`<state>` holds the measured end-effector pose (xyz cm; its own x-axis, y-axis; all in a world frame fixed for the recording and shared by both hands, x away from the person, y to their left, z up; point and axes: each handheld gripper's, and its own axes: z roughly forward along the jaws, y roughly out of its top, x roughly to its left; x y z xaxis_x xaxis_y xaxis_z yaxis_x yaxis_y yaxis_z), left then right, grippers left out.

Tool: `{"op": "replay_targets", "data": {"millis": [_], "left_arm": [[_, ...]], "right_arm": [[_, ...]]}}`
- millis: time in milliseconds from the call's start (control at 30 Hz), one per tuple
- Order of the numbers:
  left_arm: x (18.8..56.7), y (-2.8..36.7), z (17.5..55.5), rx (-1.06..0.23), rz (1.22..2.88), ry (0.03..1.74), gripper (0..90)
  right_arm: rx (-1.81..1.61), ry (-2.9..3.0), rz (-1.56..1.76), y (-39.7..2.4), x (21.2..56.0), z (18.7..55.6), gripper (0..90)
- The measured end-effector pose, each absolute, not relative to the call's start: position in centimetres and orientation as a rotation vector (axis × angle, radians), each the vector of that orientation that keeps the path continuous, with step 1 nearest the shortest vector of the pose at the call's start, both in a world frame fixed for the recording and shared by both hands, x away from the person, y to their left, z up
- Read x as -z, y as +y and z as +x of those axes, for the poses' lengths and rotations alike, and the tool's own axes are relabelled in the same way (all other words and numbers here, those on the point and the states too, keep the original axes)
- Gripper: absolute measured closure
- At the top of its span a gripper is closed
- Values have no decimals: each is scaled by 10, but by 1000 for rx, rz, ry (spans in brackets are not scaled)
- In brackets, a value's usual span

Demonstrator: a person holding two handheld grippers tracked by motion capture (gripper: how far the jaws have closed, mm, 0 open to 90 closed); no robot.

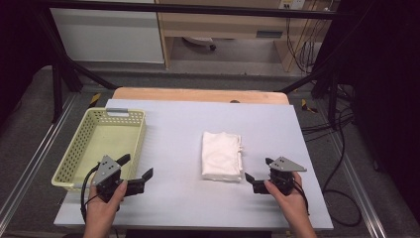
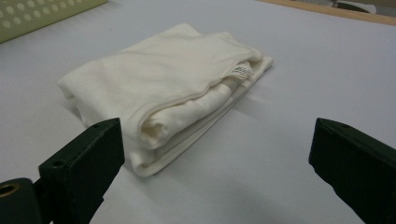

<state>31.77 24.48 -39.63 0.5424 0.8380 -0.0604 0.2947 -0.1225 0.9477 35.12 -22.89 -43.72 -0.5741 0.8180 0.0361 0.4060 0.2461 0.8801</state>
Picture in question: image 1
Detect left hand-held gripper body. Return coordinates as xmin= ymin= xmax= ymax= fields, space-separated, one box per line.
xmin=92 ymin=155 xmax=124 ymax=203

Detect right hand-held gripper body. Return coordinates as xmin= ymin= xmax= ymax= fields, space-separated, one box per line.
xmin=269 ymin=156 xmax=307 ymax=196

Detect pale yellow perforated plastic basket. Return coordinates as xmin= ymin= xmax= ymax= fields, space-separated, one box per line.
xmin=51 ymin=107 xmax=148 ymax=192

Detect white cloth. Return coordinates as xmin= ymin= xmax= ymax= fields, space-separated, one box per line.
xmin=201 ymin=131 xmax=245 ymax=182

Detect person's right hand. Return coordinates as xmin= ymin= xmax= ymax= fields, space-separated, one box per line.
xmin=263 ymin=172 xmax=310 ymax=229

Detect person's left hand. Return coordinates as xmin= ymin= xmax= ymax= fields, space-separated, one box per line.
xmin=83 ymin=179 xmax=129 ymax=229

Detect yellow black tape marker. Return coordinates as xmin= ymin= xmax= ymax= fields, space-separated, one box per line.
xmin=88 ymin=92 xmax=102 ymax=108
xmin=300 ymin=98 xmax=319 ymax=114

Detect pale blue table board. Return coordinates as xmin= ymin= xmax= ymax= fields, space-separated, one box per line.
xmin=53 ymin=98 xmax=335 ymax=231

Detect black metal stand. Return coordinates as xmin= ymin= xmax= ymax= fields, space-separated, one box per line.
xmin=36 ymin=9 xmax=118 ymax=124
xmin=278 ymin=60 xmax=341 ymax=131

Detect wooden table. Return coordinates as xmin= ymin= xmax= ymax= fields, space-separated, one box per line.
xmin=112 ymin=86 xmax=291 ymax=106

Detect white cabinet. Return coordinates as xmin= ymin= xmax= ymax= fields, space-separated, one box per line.
xmin=50 ymin=0 xmax=165 ymax=64

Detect black curtain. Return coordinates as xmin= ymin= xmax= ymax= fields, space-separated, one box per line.
xmin=0 ymin=0 xmax=53 ymax=125
xmin=316 ymin=0 xmax=420 ymax=226

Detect office chair base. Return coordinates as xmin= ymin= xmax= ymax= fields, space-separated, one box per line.
xmin=181 ymin=36 xmax=218 ymax=53

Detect light wooden desk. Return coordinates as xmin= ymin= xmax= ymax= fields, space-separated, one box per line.
xmin=155 ymin=0 xmax=341 ymax=72

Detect black metal crossbar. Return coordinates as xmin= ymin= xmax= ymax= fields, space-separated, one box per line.
xmin=43 ymin=0 xmax=338 ymax=20

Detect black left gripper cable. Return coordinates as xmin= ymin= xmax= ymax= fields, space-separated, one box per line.
xmin=80 ymin=164 xmax=101 ymax=223

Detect black floor cables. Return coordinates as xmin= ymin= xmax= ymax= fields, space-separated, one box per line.
xmin=300 ymin=83 xmax=364 ymax=229

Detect aluminium floor rail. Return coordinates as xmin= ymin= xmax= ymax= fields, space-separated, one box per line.
xmin=0 ymin=93 xmax=78 ymax=227
xmin=316 ymin=98 xmax=388 ymax=238

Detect hanging black cables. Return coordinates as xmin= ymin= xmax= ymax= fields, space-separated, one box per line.
xmin=285 ymin=16 xmax=326 ymax=74

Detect white wall socket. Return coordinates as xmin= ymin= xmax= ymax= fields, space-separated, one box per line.
xmin=278 ymin=0 xmax=306 ymax=10

